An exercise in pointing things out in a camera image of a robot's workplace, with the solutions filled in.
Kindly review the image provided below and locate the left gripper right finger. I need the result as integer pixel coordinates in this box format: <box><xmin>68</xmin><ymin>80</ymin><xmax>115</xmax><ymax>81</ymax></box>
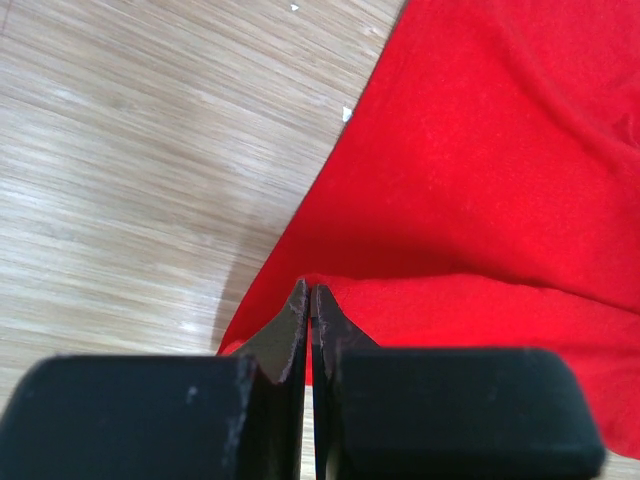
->
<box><xmin>310</xmin><ymin>285</ymin><xmax>606</xmax><ymax>479</ymax></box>

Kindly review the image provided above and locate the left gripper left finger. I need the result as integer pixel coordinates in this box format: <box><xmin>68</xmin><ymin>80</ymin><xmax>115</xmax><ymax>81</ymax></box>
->
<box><xmin>1</xmin><ymin>281</ymin><xmax>308</xmax><ymax>479</ymax></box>

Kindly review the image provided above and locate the red t-shirt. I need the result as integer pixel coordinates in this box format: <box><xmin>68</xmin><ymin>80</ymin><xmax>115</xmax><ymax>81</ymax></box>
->
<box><xmin>220</xmin><ymin>1</ymin><xmax>639</xmax><ymax>458</ymax></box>

